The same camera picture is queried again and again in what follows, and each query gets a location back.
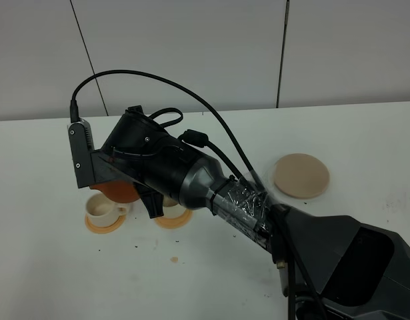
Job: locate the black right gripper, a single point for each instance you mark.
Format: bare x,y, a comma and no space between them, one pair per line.
142,152

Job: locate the brown clay teapot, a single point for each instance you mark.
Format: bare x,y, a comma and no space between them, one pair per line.
118,191

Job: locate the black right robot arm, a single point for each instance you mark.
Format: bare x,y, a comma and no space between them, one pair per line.
333,267

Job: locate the beige round teapot coaster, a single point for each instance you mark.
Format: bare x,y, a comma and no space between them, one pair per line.
301,176

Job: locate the right white teacup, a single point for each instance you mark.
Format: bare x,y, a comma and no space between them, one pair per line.
171,208

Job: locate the white teacup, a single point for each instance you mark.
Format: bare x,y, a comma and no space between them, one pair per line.
98,204
171,208

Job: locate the right orange saucer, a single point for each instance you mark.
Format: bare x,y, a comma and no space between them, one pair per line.
174,223

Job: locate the orange saucer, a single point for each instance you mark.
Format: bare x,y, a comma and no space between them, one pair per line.
103,224
174,223

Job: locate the left white teacup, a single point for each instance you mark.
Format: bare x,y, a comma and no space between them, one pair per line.
98,204

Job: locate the left orange saucer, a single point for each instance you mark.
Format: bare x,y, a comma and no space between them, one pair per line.
103,224

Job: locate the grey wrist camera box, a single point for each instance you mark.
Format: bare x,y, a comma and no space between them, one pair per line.
81,144

